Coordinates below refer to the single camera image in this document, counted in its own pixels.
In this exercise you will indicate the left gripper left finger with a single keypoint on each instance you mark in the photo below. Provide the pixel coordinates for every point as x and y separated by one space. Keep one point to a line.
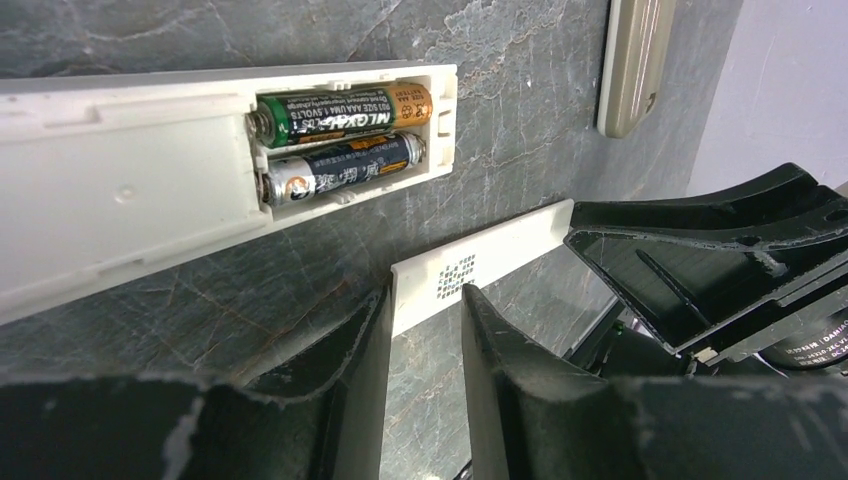
318 415

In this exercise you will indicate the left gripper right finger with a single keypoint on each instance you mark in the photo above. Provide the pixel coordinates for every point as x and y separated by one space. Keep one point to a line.
534 415

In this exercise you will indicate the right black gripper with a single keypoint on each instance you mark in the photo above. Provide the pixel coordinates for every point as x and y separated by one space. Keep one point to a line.
692 297

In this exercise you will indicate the white stick remote cover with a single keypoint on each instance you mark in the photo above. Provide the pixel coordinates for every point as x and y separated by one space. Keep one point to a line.
430 282

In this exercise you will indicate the beige remote control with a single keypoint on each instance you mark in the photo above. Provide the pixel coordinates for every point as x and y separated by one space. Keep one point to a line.
638 37

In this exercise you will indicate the white and black stick remote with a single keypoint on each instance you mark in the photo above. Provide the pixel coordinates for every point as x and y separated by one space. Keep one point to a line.
108 178

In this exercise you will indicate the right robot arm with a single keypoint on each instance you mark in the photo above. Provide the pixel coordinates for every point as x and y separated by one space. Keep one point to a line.
622 344

